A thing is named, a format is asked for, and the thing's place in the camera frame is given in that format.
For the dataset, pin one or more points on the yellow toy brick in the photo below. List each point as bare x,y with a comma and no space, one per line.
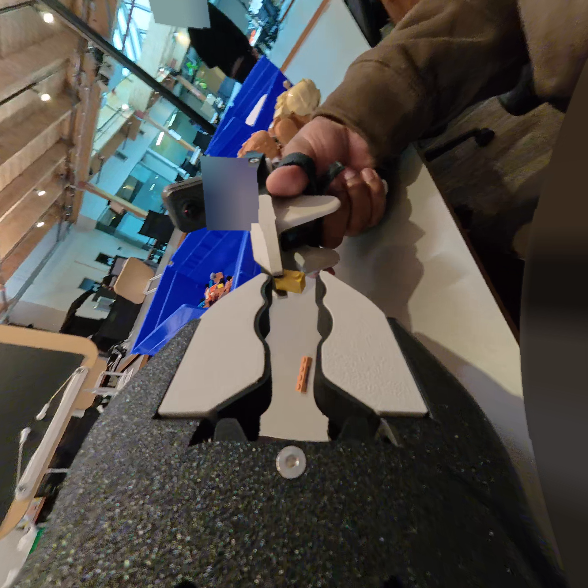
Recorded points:
289,281

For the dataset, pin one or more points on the grey desk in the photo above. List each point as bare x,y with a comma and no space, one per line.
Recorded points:
413,298

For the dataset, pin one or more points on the person's right hand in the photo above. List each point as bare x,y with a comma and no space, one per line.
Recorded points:
353,193

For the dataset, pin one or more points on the orange toy brick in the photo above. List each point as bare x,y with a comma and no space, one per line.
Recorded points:
304,374

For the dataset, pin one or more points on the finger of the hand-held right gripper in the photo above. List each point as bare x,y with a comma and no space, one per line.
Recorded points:
267,239

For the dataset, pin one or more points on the pile of toy bricks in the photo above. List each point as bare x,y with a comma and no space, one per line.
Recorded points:
218,289

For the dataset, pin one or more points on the person's right forearm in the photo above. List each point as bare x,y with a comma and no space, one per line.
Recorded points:
436,69

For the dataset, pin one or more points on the blonde toy figure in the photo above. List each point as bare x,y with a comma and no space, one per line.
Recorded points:
301,96

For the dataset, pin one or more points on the black board with wooden edge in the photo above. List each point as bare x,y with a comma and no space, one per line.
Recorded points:
32,390

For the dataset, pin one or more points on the white plastic strip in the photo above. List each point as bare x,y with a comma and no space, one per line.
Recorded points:
50,436

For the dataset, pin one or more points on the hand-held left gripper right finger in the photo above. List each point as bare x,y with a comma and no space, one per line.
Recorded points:
367,358

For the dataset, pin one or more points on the wooden chair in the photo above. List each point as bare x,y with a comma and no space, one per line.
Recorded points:
133,280

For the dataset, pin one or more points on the brown toy figure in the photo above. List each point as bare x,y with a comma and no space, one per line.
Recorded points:
262,143

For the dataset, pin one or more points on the blue storage bin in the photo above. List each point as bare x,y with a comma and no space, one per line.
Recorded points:
183,280
257,105

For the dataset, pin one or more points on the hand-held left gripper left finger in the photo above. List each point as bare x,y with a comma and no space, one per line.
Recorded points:
220,358

